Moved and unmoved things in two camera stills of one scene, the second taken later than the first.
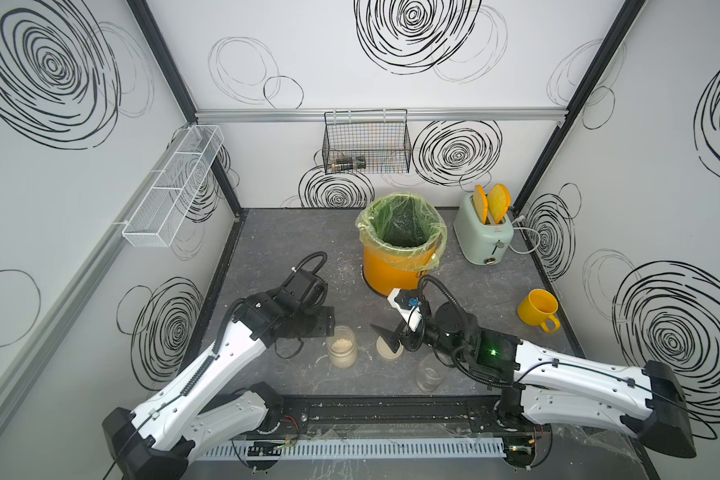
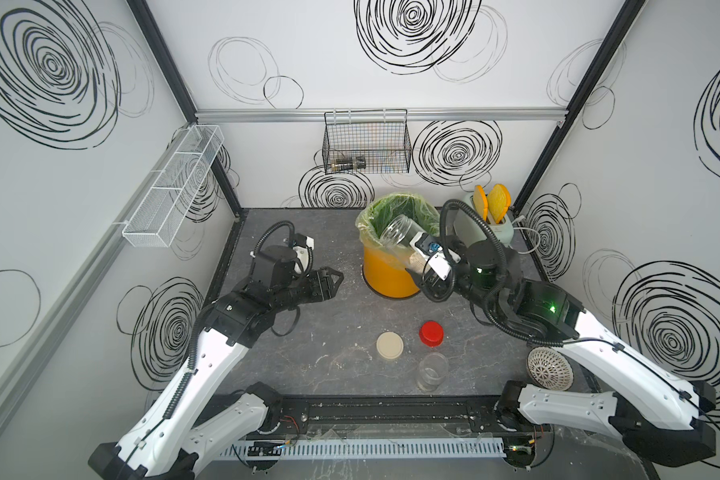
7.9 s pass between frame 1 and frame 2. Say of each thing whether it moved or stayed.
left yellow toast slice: stayed
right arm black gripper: moved
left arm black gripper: moved
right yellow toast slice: stayed
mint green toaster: stayed
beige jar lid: stayed
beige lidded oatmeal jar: moved
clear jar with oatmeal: stayed
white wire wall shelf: stayed
